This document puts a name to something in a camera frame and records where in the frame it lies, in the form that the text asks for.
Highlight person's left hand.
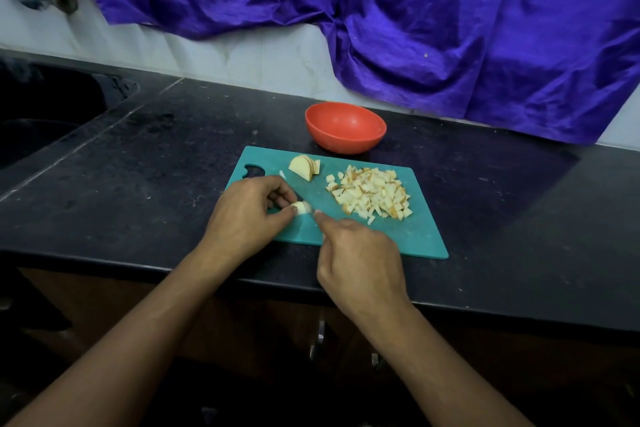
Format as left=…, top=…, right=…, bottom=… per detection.
left=195, top=176, right=301, bottom=271

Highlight person's right hand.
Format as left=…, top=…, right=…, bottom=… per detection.
left=313, top=209, right=413, bottom=328

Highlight red-handled kitchen knife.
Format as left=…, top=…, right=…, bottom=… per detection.
left=279, top=170, right=326, bottom=223

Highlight teal plastic cutting board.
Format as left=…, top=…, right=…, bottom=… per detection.
left=224, top=145, right=450, bottom=261

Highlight pile of diced apple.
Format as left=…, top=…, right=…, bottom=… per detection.
left=325, top=165, right=413, bottom=226

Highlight orange bowl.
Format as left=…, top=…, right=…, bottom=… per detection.
left=304, top=101, right=388, bottom=155

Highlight person's right forearm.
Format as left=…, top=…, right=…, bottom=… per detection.
left=375, top=300, right=536, bottom=427

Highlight person's left forearm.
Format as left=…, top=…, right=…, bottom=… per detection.
left=8, top=246, right=233, bottom=427

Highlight dark kitchen sink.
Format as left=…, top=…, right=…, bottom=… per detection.
left=0, top=59, right=139, bottom=167

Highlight purple cloth curtain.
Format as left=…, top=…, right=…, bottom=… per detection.
left=68, top=0, right=640, bottom=147

